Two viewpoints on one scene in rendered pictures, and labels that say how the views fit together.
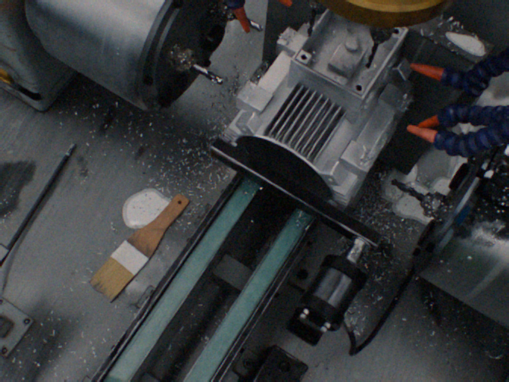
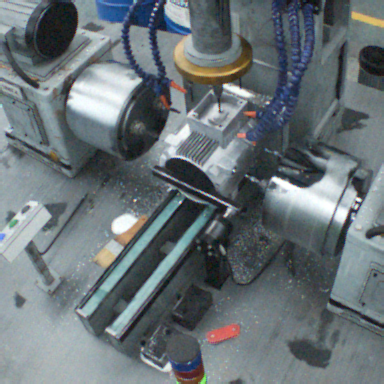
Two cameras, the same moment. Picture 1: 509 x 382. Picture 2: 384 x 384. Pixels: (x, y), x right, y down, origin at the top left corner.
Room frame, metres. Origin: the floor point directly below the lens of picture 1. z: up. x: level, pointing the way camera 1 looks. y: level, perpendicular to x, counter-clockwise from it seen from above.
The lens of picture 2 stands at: (-0.54, -0.26, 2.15)
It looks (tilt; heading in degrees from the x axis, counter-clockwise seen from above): 52 degrees down; 15
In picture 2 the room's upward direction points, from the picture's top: 8 degrees counter-clockwise
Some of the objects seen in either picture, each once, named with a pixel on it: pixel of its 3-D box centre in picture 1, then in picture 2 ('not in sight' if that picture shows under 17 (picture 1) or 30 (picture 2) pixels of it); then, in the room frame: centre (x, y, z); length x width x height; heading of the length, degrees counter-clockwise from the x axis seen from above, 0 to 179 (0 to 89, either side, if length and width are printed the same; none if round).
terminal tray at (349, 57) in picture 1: (345, 60); (218, 118); (0.47, -0.09, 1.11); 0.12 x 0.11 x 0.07; 155
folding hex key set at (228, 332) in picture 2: not in sight; (223, 334); (0.03, -0.15, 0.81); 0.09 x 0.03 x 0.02; 115
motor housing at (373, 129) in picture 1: (319, 117); (212, 154); (0.44, -0.08, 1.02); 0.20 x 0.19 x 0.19; 155
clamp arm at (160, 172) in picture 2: (293, 195); (195, 190); (0.32, -0.05, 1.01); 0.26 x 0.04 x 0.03; 65
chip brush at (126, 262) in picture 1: (142, 243); (122, 241); (0.28, 0.16, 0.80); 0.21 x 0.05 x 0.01; 148
